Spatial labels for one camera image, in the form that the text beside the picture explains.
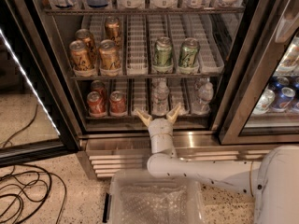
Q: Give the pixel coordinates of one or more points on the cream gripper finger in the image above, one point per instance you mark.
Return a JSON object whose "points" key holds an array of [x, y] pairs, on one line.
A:
{"points": [[144, 116], [172, 115]]}

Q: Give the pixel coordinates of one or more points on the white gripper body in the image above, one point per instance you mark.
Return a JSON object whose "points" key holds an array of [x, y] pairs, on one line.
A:
{"points": [[160, 128]]}

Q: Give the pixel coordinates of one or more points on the clear water bottle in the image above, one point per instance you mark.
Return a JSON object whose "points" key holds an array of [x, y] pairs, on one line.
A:
{"points": [[160, 99], [203, 91]]}

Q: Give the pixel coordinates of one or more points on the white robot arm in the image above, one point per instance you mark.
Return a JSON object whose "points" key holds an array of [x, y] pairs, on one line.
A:
{"points": [[273, 182]]}

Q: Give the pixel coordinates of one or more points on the stainless steel fridge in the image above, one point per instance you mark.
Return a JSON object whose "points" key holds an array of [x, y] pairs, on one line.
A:
{"points": [[110, 143]]}

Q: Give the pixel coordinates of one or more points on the right glass fridge door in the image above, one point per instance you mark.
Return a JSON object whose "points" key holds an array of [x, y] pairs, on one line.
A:
{"points": [[268, 59]]}

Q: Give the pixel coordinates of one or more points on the open glass fridge door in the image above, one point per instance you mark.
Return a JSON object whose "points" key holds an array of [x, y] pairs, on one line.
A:
{"points": [[24, 39]]}

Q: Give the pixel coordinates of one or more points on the red soda can front-right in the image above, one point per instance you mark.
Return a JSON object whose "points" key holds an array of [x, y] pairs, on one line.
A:
{"points": [[117, 103]]}

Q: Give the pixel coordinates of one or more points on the red soda can front-left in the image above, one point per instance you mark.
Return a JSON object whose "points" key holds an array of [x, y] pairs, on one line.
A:
{"points": [[96, 103]]}

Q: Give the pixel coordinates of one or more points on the green can left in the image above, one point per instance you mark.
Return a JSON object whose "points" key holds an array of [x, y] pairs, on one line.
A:
{"points": [[162, 61]]}

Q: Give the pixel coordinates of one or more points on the green can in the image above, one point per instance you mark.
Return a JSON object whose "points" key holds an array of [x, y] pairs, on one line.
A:
{"points": [[162, 61], [188, 55]]}

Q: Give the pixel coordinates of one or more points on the red soda can rear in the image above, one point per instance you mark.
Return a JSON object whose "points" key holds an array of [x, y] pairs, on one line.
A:
{"points": [[100, 87]]}

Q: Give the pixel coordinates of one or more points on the green can right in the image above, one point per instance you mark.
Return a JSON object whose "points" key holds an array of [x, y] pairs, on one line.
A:
{"points": [[188, 55]]}

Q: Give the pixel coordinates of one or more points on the gold can front-right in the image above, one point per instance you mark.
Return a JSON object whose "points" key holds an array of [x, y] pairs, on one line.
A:
{"points": [[110, 64]]}

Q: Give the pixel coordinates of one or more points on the clear plastic storage bin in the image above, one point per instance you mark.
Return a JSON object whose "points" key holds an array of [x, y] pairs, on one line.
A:
{"points": [[136, 197]]}

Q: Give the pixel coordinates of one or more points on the gold can front-left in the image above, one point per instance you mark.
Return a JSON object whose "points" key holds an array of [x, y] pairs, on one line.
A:
{"points": [[80, 56]]}

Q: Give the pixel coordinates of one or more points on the silver can behind glass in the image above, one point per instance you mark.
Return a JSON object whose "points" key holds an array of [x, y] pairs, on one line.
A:
{"points": [[264, 102]]}

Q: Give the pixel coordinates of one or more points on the gold can rear-right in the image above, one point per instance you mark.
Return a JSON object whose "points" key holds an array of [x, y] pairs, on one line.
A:
{"points": [[113, 29]]}

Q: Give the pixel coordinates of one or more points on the gold can rear-left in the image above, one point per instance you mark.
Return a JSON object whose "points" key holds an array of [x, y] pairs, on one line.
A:
{"points": [[87, 37]]}

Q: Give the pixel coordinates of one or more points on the blue can behind glass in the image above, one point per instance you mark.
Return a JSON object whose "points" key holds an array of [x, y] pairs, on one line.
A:
{"points": [[282, 99]]}

